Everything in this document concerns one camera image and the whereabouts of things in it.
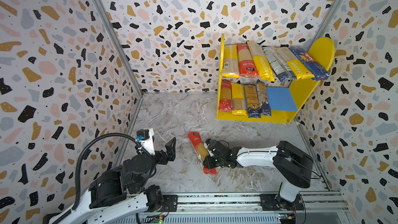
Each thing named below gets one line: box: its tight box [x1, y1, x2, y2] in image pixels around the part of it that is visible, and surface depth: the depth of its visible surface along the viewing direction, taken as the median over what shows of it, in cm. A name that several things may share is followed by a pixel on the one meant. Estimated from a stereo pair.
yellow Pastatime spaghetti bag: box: [275, 47, 316, 81], surface depth 76 cm
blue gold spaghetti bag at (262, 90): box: [256, 79, 272, 117], surface depth 97 cm
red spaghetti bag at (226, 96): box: [219, 78, 233, 112], surface depth 97 cm
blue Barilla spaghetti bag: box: [288, 45, 331, 81], surface depth 76 cm
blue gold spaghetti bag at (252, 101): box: [244, 83, 262, 119], surface depth 97 cm
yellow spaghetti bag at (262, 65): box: [247, 40, 276, 82], surface depth 76 cm
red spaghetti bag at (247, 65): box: [236, 43, 259, 79], surface depth 77 cm
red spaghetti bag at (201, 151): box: [187, 131, 217, 175], surface depth 89 cm
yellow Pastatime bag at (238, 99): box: [231, 82, 248, 117], surface depth 97 cm
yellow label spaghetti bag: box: [221, 44, 240, 79], surface depth 77 cm
